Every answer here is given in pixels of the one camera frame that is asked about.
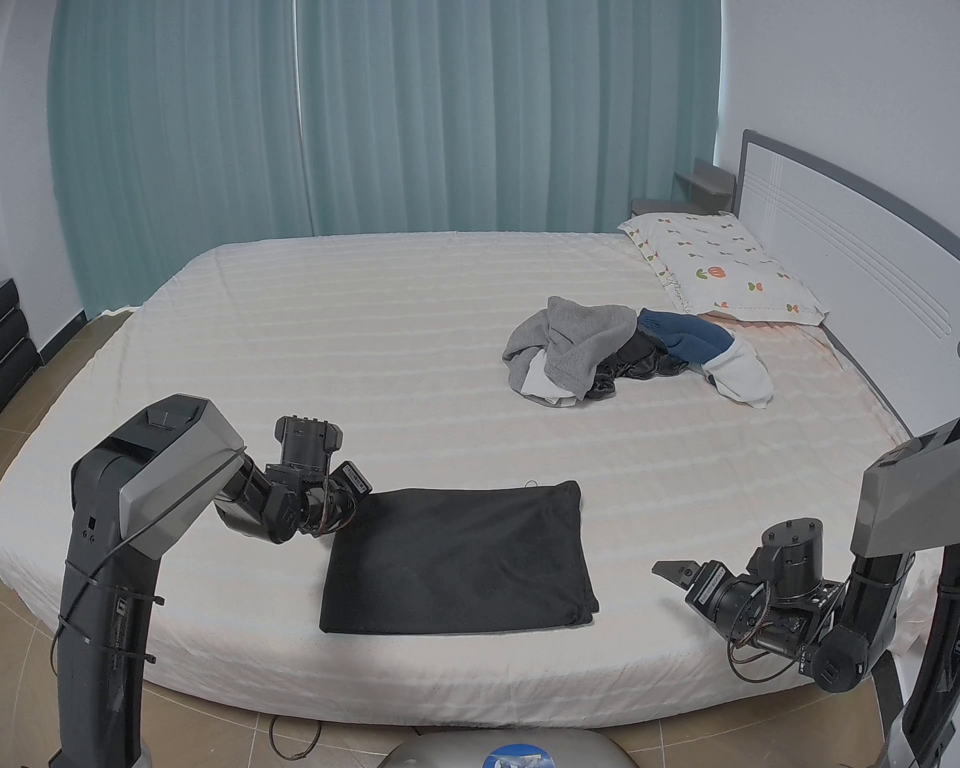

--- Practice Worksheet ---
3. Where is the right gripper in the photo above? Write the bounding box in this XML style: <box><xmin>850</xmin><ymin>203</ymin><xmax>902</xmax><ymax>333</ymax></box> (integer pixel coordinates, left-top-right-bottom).
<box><xmin>684</xmin><ymin>561</ymin><xmax>752</xmax><ymax>623</ymax></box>

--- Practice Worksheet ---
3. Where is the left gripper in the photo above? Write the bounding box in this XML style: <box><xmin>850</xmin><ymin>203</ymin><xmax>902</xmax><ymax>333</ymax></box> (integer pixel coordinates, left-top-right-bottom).
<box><xmin>333</xmin><ymin>460</ymin><xmax>375</xmax><ymax>512</ymax></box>

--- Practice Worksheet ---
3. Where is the black T-shirt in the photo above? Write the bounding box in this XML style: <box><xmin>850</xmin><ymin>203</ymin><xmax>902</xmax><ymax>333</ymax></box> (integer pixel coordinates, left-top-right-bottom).
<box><xmin>318</xmin><ymin>480</ymin><xmax>601</xmax><ymax>637</ymax></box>

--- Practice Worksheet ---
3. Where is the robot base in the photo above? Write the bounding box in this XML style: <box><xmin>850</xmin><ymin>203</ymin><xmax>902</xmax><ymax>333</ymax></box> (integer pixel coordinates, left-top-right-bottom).
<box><xmin>378</xmin><ymin>733</ymin><xmax>628</xmax><ymax>768</ymax></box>

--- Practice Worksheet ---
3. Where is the bed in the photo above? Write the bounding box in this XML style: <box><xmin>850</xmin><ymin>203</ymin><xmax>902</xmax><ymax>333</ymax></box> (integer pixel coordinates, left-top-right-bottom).
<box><xmin>0</xmin><ymin>129</ymin><xmax>960</xmax><ymax>732</ymax></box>

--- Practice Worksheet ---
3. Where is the pile of clothes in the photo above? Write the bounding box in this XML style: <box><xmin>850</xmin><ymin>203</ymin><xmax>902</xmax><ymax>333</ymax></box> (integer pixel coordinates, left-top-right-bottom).
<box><xmin>501</xmin><ymin>295</ymin><xmax>775</xmax><ymax>411</ymax></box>

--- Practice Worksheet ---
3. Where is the white printed pillow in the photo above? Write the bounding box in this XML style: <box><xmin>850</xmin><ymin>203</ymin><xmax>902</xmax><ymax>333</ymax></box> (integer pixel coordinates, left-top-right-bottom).
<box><xmin>618</xmin><ymin>211</ymin><xmax>831</xmax><ymax>326</ymax></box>

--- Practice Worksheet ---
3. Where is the black chest of drawers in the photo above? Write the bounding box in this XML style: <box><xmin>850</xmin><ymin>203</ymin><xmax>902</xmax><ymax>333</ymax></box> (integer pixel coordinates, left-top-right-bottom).
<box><xmin>0</xmin><ymin>276</ymin><xmax>39</xmax><ymax>414</ymax></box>

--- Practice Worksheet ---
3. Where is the blue-green curtain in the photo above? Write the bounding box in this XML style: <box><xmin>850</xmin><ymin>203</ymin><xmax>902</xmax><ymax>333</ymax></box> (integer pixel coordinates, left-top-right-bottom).
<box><xmin>296</xmin><ymin>0</ymin><xmax>726</xmax><ymax>235</ymax></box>
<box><xmin>48</xmin><ymin>0</ymin><xmax>316</xmax><ymax>316</ymax></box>

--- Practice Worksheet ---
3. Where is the grey bedside table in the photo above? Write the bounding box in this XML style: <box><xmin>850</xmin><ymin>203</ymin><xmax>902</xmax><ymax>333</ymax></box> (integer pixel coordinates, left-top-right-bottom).
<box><xmin>630</xmin><ymin>158</ymin><xmax>738</xmax><ymax>219</ymax></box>

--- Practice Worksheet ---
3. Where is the black cable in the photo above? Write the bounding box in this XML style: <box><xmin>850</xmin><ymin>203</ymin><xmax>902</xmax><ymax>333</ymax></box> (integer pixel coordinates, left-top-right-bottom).
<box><xmin>267</xmin><ymin>715</ymin><xmax>326</xmax><ymax>759</ymax></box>
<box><xmin>726</xmin><ymin>636</ymin><xmax>783</xmax><ymax>683</ymax></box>
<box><xmin>54</xmin><ymin>445</ymin><xmax>249</xmax><ymax>640</ymax></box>

